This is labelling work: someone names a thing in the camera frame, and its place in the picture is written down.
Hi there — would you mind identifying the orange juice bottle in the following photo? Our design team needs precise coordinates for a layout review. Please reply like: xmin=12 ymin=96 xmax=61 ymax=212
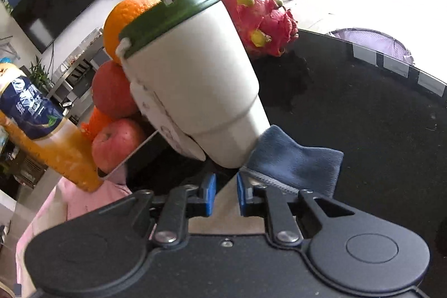
xmin=0 ymin=62 xmax=104 ymax=193

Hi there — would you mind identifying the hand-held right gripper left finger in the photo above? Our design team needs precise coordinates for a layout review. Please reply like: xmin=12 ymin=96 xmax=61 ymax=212
xmin=101 ymin=173 xmax=217 ymax=247

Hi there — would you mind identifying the red apple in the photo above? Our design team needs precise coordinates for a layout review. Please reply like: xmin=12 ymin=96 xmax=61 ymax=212
xmin=91 ymin=119 xmax=148 ymax=173
xmin=91 ymin=61 xmax=141 ymax=121

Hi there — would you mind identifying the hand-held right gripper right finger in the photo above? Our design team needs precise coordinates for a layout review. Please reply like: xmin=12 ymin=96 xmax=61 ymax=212
xmin=236 ymin=172 xmax=357 ymax=246

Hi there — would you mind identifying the metal shelf rack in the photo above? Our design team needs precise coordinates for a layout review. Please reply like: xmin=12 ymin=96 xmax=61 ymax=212
xmin=52 ymin=28 xmax=110 ymax=104

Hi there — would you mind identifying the small orange fruit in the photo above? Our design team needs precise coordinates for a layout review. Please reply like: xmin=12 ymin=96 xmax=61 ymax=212
xmin=81 ymin=107 xmax=113 ymax=142

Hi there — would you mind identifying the pink blanket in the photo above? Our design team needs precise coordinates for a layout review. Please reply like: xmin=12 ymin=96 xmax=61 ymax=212
xmin=14 ymin=172 xmax=134 ymax=298

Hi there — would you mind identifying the green potted plant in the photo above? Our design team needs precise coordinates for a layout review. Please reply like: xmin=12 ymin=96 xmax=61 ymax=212
xmin=29 ymin=55 xmax=54 ymax=93

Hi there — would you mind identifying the blue cloth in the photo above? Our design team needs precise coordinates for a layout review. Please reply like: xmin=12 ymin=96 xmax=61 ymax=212
xmin=241 ymin=125 xmax=344 ymax=200

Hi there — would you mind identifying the white cup with green lid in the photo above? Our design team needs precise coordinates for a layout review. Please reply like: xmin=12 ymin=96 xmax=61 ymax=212
xmin=118 ymin=0 xmax=272 ymax=169

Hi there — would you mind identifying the purple mesh basket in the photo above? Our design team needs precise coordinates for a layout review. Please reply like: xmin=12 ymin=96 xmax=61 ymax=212
xmin=328 ymin=27 xmax=417 ymax=65

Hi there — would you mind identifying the pink dragon fruit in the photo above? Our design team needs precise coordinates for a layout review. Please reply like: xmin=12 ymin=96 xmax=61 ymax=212
xmin=218 ymin=0 xmax=300 ymax=58

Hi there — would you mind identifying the orange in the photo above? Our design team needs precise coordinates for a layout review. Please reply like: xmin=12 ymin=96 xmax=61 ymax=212
xmin=103 ymin=0 xmax=162 ymax=67

